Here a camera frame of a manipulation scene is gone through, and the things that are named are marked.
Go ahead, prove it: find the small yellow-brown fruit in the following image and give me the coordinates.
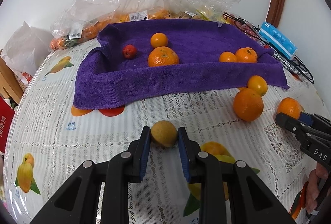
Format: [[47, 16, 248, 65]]
[[151, 120, 178, 148]]

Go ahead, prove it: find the small orange kumquat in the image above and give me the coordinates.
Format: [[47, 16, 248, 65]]
[[219, 52, 237, 62]]

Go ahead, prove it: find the small red apple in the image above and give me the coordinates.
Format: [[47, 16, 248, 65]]
[[122, 44, 137, 60]]

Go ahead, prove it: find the large textured orange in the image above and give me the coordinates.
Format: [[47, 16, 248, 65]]
[[148, 46, 180, 67]]

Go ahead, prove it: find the small orange mandarin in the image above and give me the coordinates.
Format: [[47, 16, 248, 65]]
[[247, 75, 268, 96], [150, 33, 168, 48]]

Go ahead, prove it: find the bag of red fruits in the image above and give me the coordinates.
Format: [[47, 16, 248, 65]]
[[227, 14, 262, 41]]

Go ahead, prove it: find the person's right hand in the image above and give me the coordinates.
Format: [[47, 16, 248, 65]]
[[306, 162, 329, 214]]

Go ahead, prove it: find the blue tissue pack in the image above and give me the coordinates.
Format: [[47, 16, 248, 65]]
[[259, 22, 298, 60]]

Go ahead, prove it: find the red paper bag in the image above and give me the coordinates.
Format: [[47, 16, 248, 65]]
[[0, 98, 15, 153]]

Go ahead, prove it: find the wooden chair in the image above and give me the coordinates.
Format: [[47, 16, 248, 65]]
[[0, 57, 24, 104]]

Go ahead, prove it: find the purple towel-lined tray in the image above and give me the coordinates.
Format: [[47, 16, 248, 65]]
[[73, 19, 288, 109]]

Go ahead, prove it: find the white plastic bag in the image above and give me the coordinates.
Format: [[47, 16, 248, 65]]
[[1, 22, 50, 86]]

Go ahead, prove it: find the clear bag of tangerines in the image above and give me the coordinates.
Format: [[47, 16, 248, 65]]
[[50, 0, 119, 50]]

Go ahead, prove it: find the black cable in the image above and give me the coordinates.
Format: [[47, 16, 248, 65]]
[[223, 12, 315, 85]]

